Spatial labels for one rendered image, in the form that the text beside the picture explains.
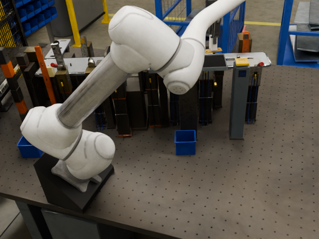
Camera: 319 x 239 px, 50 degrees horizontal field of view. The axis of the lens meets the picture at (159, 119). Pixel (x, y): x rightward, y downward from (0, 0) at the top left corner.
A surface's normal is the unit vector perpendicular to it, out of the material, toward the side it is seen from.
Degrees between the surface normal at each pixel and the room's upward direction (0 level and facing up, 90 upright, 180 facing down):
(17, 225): 0
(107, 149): 53
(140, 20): 47
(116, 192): 0
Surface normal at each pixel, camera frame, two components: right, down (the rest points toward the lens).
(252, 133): -0.07, -0.80
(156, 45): 0.27, 0.32
